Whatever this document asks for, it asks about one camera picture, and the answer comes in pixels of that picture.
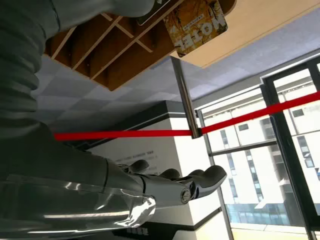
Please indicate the right robot hand grey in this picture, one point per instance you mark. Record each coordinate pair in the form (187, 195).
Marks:
(62, 198)

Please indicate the brown wooden card holder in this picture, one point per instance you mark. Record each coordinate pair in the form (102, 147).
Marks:
(117, 56)

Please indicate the yellow hotel key card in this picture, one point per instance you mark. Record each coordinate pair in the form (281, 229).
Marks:
(197, 28)

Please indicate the red barrier belt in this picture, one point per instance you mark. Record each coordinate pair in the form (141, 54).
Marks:
(124, 134)
(263, 112)

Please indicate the white kiosk block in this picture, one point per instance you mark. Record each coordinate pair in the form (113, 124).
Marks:
(149, 145)

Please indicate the building outside window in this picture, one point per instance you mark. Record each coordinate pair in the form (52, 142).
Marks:
(252, 149)

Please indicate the chrome stanchion post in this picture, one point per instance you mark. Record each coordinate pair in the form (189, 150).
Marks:
(186, 99)

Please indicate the black window frame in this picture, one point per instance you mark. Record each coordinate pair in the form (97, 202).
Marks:
(284, 155)

